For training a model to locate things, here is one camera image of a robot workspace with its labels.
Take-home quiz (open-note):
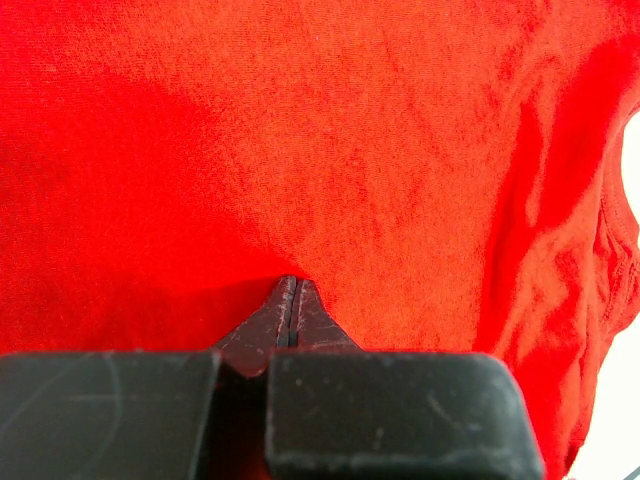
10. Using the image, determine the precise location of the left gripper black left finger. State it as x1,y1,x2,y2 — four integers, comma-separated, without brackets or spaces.
1,276,297,479

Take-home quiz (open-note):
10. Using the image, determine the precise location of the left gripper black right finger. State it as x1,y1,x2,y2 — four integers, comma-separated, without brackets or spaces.
264,277,545,479

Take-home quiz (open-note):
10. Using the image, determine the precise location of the red t shirt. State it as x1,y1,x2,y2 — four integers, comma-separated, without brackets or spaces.
1,1,639,479

